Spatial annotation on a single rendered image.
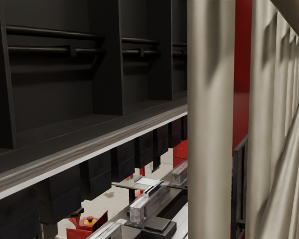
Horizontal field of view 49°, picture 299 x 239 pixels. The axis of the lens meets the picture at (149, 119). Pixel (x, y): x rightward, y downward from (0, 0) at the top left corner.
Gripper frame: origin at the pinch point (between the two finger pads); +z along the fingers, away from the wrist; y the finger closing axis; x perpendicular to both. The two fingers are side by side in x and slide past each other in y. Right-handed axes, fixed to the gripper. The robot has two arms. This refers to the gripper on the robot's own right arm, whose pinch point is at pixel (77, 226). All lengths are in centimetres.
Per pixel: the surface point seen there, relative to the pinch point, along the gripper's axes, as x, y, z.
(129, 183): 19.4, 28.0, -13.6
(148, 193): 9.1, 42.1, -9.4
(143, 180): 24.3, 34.6, -12.2
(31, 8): -71, 58, -92
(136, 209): -3.3, 39.1, -6.6
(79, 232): -4.7, 3.1, 1.5
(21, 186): -74, 40, -46
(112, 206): 183, -80, 62
